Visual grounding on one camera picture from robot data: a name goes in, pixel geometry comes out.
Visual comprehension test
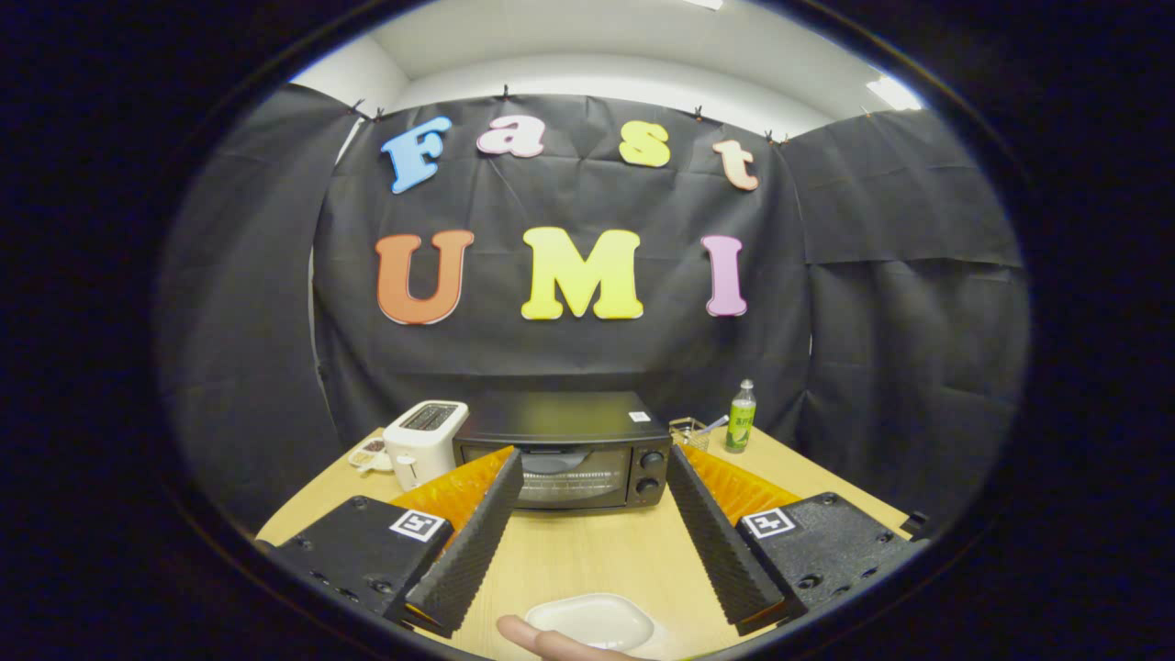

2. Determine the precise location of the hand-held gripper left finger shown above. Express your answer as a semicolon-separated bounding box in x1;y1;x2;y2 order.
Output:
262;447;524;637

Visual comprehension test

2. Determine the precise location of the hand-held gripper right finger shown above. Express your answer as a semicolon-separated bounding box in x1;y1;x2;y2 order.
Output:
666;443;928;636

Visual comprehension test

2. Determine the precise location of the black toaster oven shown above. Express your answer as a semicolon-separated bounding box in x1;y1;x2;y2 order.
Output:
453;391;674;512

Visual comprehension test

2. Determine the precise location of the white pop-up toaster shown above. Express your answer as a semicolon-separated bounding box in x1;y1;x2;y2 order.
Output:
383;400;469;492

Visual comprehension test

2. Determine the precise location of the clear glass container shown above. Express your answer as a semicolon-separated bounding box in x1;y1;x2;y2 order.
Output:
668;415;731;451

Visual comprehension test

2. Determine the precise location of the green drink bottle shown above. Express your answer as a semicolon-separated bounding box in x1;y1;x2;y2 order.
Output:
725;379;757;454

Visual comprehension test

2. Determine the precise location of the small dish with snacks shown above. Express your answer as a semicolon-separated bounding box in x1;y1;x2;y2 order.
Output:
348;438;394;474

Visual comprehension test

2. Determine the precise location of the small white plate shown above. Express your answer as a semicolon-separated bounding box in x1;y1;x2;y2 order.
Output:
525;593;655;653

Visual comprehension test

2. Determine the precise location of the ceiling light panel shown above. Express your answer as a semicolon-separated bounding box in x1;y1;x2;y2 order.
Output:
867;75;923;111

